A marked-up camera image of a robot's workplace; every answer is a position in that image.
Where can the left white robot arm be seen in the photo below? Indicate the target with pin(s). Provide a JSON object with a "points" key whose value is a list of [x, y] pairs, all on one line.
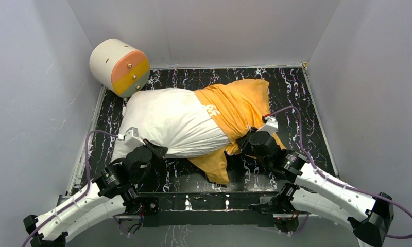
{"points": [[110, 193]]}

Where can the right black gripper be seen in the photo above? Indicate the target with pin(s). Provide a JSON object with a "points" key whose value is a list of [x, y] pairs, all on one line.
{"points": [[247, 147]]}

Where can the white pillow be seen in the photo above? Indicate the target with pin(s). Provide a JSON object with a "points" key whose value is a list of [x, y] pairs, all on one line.
{"points": [[175, 119]]}

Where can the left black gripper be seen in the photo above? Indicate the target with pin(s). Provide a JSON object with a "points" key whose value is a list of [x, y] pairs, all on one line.
{"points": [[157, 150]]}

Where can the white cylinder drawer unit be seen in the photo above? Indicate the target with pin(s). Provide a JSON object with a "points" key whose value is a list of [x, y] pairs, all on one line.
{"points": [[120, 67]]}

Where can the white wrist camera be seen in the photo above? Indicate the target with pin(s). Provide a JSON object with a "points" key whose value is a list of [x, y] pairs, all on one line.
{"points": [[270, 125], [131, 138]]}

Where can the blue and yellow pillowcase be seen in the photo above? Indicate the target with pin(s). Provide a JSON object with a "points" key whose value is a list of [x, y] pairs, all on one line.
{"points": [[235, 107]]}

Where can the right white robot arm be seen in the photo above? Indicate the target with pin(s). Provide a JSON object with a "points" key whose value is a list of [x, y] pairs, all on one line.
{"points": [[308, 189]]}

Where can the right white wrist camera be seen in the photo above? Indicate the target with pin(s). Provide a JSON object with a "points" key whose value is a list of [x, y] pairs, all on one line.
{"points": [[270, 125]]}

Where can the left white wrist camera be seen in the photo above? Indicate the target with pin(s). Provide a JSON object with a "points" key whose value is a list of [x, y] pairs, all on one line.
{"points": [[131, 138]]}

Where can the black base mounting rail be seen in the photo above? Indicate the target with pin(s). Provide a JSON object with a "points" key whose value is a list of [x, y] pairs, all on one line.
{"points": [[220, 208]]}

